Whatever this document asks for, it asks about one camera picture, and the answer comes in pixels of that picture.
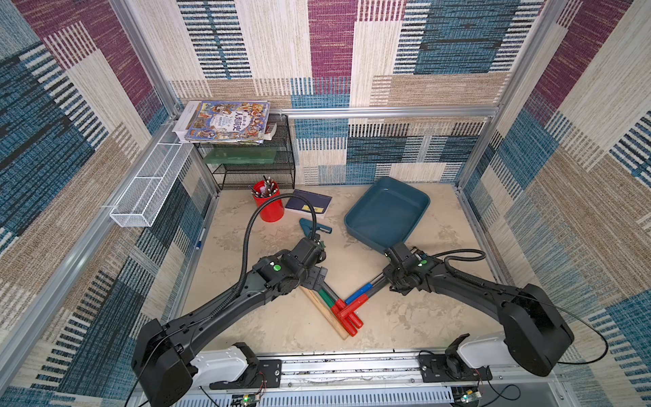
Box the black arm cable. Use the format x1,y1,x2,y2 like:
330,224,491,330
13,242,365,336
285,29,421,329
213,192,319,319
416,248,488,266

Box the blue marker pen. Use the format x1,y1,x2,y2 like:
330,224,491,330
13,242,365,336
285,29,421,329
195,227,208,250

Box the red pen cup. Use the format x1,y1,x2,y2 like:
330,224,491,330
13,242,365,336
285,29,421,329
253,188,284,223

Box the teal hole punch tool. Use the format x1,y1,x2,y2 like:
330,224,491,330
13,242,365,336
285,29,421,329
299,219,332,237

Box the white wire basket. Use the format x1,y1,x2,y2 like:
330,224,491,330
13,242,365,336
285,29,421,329
110,142,193,228

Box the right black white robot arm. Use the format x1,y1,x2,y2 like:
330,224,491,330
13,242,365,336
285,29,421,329
382,243,575,376

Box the pens in cup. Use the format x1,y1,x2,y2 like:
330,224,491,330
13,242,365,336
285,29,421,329
249,176,279,198

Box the dark hoe with red grip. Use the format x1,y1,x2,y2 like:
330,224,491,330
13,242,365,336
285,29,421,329
348,277,388,312

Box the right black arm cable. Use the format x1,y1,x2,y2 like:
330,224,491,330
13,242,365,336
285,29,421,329
416,248,488,266

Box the black wire mesh shelf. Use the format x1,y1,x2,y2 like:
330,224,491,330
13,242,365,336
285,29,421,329
195,115,297,190

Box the dark blue notebook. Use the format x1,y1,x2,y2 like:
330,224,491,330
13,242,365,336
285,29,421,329
284,189,332,218

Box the wooden handled hoe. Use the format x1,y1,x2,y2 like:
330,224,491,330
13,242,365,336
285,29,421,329
300,287,349,340

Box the green tray on shelf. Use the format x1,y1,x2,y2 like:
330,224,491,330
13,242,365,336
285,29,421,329
203,147,277,166

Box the chrome hoe with blue grip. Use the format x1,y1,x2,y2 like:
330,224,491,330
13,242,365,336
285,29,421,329
344,274,384,305

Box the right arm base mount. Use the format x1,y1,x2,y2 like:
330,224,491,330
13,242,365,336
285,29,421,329
417,350,493,383

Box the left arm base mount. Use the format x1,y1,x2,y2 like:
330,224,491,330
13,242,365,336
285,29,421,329
209,359,282,390

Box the colourful picture book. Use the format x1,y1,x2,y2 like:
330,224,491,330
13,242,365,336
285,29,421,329
173,100,278,144

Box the teal plastic storage box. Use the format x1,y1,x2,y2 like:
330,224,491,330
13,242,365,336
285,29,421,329
344,176,431,254

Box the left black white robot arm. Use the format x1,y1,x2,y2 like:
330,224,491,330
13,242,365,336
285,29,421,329
132,237,327,406

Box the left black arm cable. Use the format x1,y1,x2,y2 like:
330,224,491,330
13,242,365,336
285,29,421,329
213,192,319,319

